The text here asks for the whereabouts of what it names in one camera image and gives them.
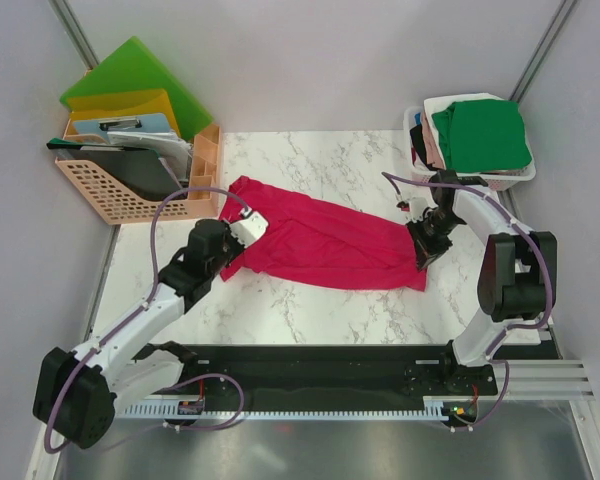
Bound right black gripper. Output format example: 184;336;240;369
406;209;463;271

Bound pink red t shirt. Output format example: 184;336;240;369
221;176;427;292

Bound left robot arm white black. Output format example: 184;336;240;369
32;219;263;453

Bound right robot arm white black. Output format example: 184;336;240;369
398;171;557;394

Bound beige t shirt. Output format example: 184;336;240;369
421;114;446;170

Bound white plastic laundry basket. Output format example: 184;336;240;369
403;106;536;191

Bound peach perforated file organizer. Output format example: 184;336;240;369
50;110;222;225

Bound black t shirt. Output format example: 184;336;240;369
410;124;436;171

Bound black folder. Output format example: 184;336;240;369
46;138;181;201

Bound white paper documents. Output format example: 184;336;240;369
107;131;192;179

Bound green t shirt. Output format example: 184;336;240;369
431;99;532;173

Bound white t shirt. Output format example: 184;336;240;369
423;93;501;154

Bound blue clipboard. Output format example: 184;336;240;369
72;113;172;139

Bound yellow plastic folder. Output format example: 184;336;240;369
68;89;180;133

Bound green plastic folder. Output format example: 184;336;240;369
60;37;213;140

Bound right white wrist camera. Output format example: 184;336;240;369
397;197;433;223

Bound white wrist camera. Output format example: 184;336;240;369
397;197;433;223
229;210;269;248

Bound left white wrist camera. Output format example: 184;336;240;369
229;210;269;248

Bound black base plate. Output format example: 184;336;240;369
175;345;498;414

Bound white slotted cable duct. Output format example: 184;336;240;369
116;396;477;421

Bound aluminium frame rail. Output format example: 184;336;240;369
49;357;598;401

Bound right aluminium corner post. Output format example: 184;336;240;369
509;0;581;103

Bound aluminium corner post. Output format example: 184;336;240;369
509;0;581;103
49;0;99;69

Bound left aluminium corner post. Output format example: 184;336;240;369
49;0;99;69

